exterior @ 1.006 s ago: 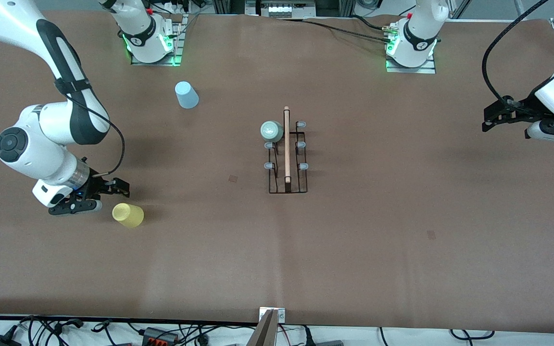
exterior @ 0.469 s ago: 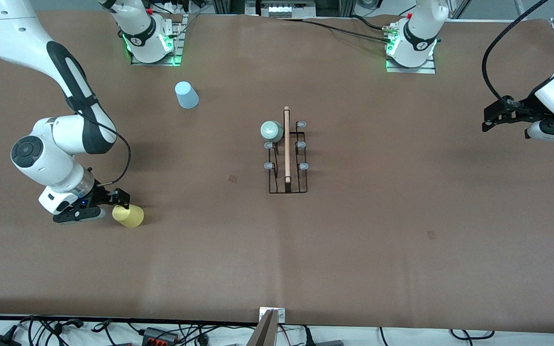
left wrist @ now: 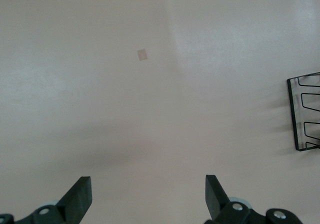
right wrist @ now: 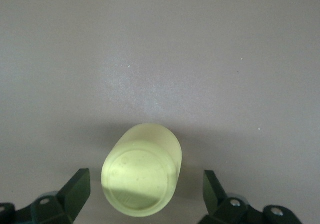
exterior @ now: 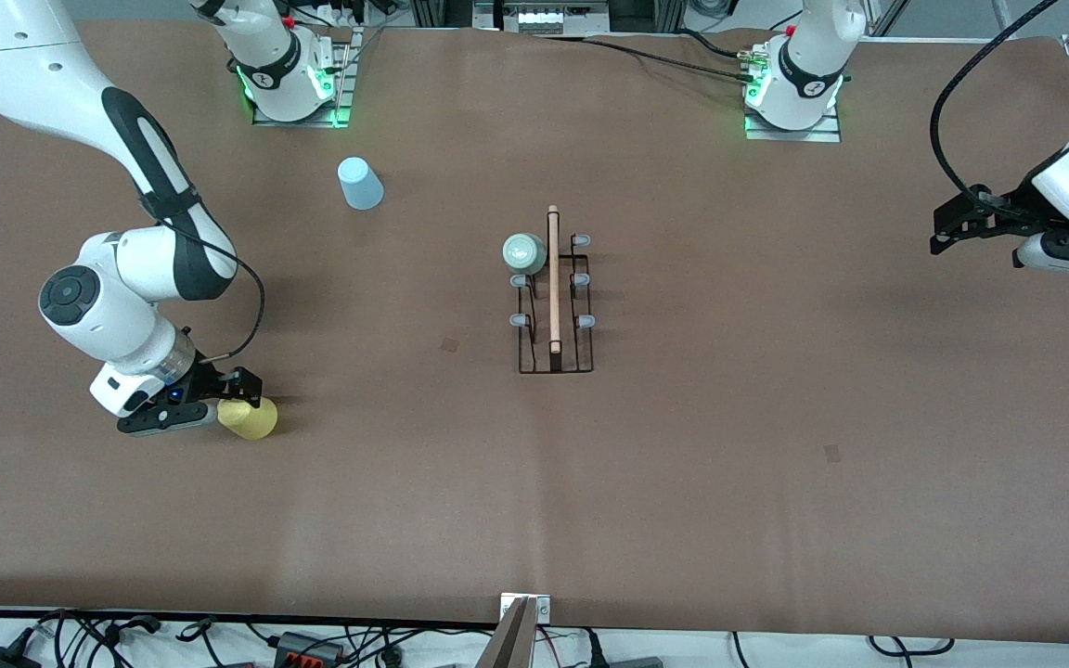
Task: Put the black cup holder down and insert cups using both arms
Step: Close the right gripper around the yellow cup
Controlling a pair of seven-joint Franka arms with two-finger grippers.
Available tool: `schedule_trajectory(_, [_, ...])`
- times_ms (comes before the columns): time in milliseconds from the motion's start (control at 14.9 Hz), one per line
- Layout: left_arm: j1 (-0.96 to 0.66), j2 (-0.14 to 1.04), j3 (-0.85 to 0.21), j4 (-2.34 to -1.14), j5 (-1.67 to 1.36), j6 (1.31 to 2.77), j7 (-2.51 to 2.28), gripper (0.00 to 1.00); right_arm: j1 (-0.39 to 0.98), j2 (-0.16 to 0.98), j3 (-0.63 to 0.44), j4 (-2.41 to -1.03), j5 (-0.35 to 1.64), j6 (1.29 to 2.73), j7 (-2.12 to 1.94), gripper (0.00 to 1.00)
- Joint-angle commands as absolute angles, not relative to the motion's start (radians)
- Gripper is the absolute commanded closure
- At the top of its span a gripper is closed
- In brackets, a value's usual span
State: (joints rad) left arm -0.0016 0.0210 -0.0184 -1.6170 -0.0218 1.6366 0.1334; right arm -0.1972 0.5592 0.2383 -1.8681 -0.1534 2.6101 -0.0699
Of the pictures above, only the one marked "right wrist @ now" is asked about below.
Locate brown table mat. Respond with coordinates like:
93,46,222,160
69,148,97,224
0,0,320,224

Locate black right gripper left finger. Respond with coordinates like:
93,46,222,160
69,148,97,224
0,168,91,224

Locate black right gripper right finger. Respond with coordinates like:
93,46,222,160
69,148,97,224
199,170,303,224

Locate yellow plastic cup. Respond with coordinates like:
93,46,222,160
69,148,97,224
100,123,183,219

